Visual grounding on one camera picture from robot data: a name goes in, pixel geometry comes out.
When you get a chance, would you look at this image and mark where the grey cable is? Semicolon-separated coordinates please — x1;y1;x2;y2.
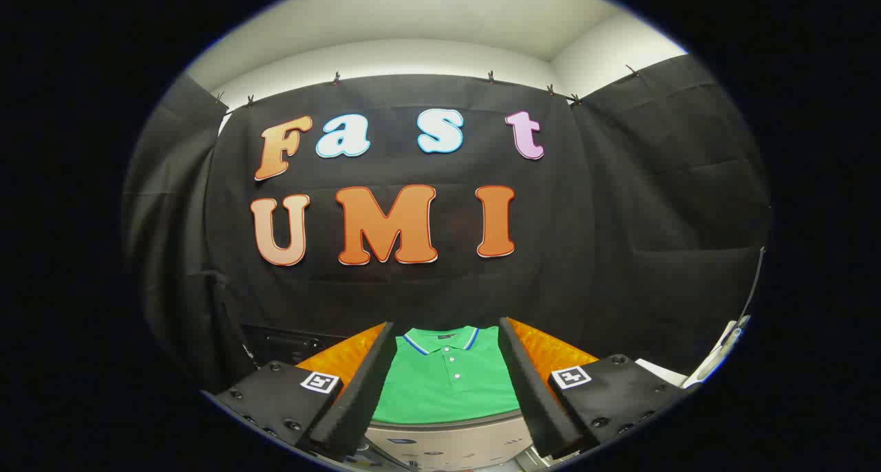
685;247;766;385

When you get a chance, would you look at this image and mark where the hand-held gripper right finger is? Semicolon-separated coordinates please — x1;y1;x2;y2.
498;317;689;459

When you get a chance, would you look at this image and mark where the green polo shirt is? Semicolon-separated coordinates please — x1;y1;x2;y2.
372;325;522;426

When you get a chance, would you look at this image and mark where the grey appliance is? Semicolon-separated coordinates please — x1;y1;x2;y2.
344;410;551;472

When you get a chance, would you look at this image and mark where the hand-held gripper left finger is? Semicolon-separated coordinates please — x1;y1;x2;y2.
202;322;398;459

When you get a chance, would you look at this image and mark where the white panel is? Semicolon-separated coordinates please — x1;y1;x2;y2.
633;357;689;389

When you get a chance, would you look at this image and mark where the black backdrop cloth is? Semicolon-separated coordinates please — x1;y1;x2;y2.
123;54;772;397

